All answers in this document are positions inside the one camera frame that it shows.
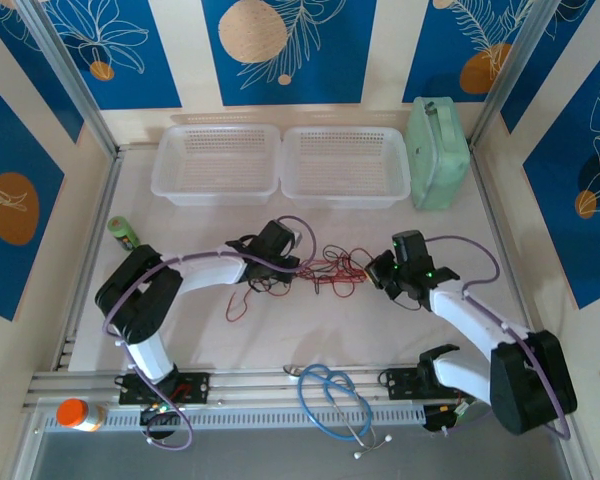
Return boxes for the red and black wires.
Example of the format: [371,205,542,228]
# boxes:
[299,247,376,299]

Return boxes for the red wire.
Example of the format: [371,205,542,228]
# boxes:
[224,279,291,324]

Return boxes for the blue stethoscope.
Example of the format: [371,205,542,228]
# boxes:
[282,363,394,460]

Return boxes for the white perforated plastic basket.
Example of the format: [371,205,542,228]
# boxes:
[279,125,412,210]
[150,123,282,207]

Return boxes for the green zippered fabric case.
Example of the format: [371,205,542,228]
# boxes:
[405,96,471,211]

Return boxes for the green can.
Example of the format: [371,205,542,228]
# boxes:
[107,215,141,251]

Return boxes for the grey metal panel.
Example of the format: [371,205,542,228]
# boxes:
[27,429,576,480]

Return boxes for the orange-lid bottle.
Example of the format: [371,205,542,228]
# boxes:
[55,398,109,434]

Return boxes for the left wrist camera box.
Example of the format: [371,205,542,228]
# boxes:
[252,219,302,251]

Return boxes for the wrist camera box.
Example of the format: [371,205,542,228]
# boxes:
[391,230,434,266]
[252,219,302,251]

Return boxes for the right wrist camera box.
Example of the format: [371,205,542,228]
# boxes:
[391,230,434,266]

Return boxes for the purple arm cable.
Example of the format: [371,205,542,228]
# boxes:
[101,214,317,451]
[427,234,572,441]

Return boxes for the aluminium side rail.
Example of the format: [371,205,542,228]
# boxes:
[52,149,126,374]
[469,147,544,361]

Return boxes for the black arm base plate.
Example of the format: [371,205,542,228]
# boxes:
[383,367,481,401]
[118,370,211,406]

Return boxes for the aluminium frame rail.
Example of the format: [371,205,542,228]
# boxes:
[22,368,571,409]

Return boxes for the grey slotted cable duct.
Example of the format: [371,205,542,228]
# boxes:
[43,405,427,432]

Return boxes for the aluminium frame post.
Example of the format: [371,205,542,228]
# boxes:
[468,0,556,151]
[17,0,120,157]

